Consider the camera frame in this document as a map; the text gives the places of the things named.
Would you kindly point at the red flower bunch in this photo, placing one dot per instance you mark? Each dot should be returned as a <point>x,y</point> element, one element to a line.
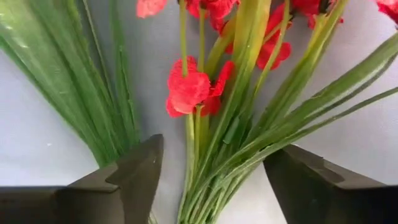
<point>189,90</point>

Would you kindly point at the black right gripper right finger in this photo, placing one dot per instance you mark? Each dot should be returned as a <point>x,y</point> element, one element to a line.
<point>326,199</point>

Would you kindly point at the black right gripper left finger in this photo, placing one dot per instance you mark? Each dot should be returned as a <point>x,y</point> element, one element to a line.
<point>93,202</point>

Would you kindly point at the blue flower bunch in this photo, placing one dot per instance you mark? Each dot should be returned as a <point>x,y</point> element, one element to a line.
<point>77,93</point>

